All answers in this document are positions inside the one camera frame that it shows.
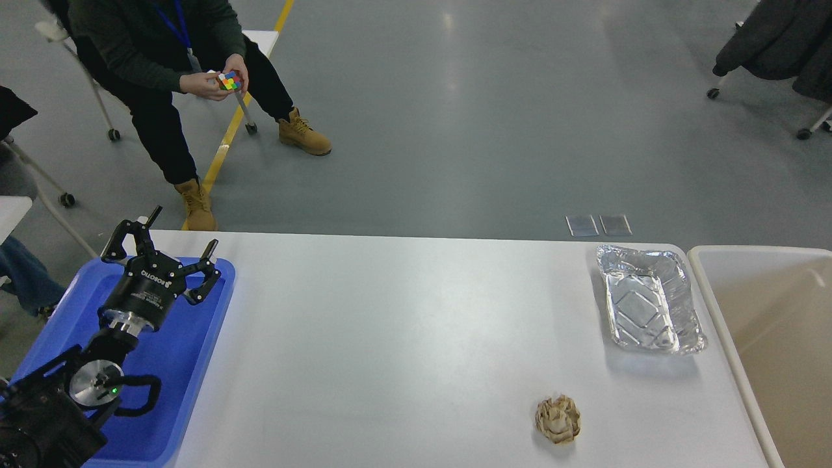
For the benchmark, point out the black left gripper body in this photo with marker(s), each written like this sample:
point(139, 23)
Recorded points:
point(144, 295)

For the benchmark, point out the blue jeans leg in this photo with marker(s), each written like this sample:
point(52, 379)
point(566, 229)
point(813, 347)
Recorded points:
point(28, 280)

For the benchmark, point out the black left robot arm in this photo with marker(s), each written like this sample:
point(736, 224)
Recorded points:
point(115, 374)

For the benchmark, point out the colourful puzzle cube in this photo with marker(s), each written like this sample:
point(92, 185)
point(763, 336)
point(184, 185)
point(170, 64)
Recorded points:
point(229, 81)

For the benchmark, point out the chair with dark coat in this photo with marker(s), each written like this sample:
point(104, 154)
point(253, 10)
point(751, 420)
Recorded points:
point(783, 40)

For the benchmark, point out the white side table corner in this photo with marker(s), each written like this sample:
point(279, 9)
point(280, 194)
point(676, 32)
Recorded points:
point(13, 209)

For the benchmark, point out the left floor metal plate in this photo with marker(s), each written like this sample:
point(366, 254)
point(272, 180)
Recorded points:
point(582, 225)

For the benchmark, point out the aluminium foil tray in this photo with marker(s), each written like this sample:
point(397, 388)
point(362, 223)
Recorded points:
point(649, 301)

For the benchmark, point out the seated person dark clothes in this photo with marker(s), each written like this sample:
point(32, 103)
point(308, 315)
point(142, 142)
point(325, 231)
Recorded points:
point(143, 52)

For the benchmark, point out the crumpled brown paper ball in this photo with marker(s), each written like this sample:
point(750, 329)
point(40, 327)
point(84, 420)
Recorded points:
point(558, 419)

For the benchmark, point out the right floor metal plate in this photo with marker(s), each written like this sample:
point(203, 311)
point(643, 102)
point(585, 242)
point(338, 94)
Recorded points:
point(616, 225)

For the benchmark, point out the floor metal plate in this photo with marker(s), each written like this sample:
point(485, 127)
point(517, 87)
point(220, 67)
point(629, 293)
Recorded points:
point(582, 225)
point(616, 225)

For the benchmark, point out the beige plastic bin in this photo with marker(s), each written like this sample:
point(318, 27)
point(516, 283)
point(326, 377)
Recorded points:
point(771, 308)

